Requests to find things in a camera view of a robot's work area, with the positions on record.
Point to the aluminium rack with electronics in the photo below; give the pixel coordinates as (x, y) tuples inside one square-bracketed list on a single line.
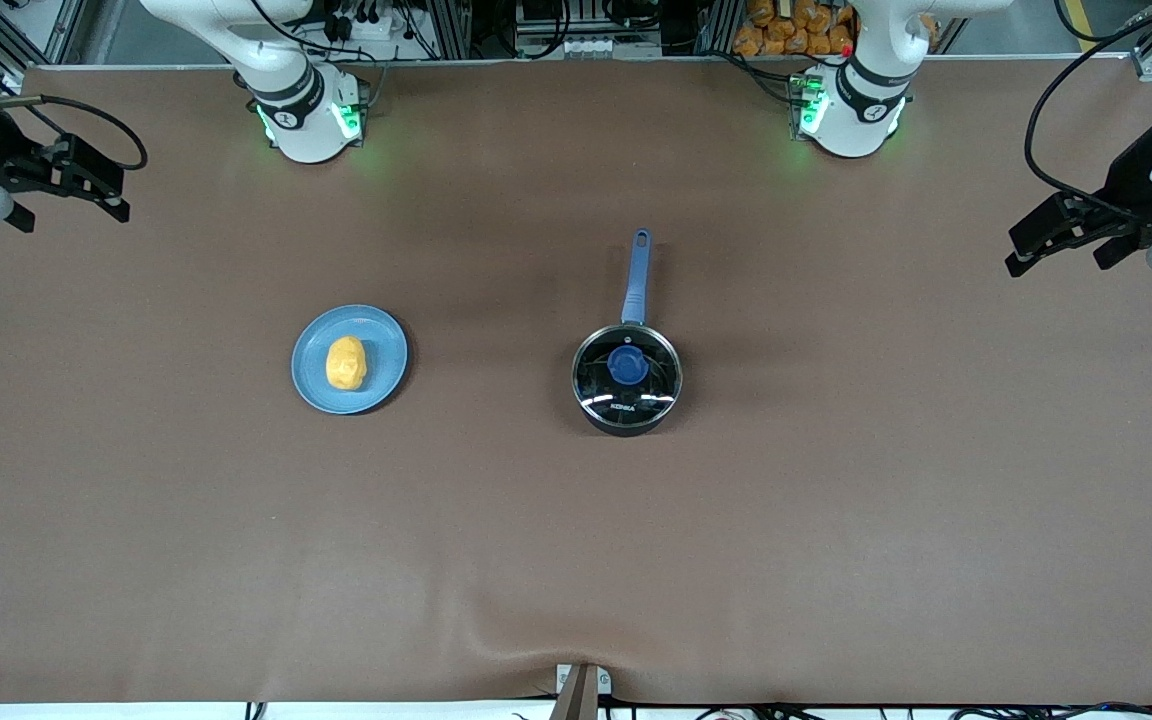
[(576, 45)]

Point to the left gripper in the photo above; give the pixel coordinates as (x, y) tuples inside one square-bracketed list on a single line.
[(1132, 180)]

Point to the yellow potato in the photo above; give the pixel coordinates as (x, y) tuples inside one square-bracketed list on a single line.
[(346, 363)]

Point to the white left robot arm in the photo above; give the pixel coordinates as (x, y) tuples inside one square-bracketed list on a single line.
[(856, 110)]

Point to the brown table mat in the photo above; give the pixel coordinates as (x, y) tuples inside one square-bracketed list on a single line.
[(536, 550)]

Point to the white power strip with plugs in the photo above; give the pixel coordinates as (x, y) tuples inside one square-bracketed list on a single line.
[(366, 22)]

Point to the bag of orange items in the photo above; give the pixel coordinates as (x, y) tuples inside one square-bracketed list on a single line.
[(786, 30)]

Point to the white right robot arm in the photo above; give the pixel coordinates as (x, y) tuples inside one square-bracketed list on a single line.
[(301, 120)]

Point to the metal camera stand post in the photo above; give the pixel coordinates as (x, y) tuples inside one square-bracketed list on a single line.
[(581, 692)]

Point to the glass lid with blue knob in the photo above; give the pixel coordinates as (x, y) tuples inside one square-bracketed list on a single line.
[(628, 365)]

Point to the blue round plate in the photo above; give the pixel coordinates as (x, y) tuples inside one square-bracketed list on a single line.
[(386, 350)]

